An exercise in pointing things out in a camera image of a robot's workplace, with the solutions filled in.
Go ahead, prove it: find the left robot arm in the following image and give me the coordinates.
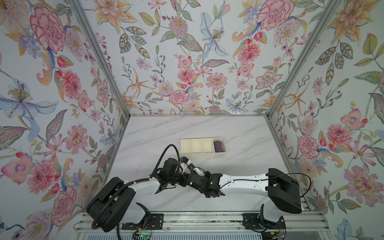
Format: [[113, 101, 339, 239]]
[[86, 157, 192, 232]]

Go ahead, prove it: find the cream divided organizer tray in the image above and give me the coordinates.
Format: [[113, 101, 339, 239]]
[[180, 138, 227, 160]]

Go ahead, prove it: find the left aluminium corner post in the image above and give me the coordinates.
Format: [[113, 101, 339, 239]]
[[68, 0, 132, 118]]

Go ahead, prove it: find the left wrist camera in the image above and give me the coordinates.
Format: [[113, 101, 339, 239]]
[[180, 157, 192, 166]]

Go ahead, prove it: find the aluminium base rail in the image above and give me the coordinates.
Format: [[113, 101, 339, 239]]
[[73, 211, 331, 233]]

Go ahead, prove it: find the aluminium corner post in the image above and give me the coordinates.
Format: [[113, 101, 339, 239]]
[[266, 0, 334, 118], [68, 0, 132, 118]]

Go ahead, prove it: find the right aluminium corner post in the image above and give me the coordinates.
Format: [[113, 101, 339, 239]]
[[266, 0, 334, 118]]

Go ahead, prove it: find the rolled purple sock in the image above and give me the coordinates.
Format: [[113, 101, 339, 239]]
[[214, 141, 225, 153]]

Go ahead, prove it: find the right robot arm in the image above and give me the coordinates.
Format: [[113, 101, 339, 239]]
[[183, 168, 302, 223]]

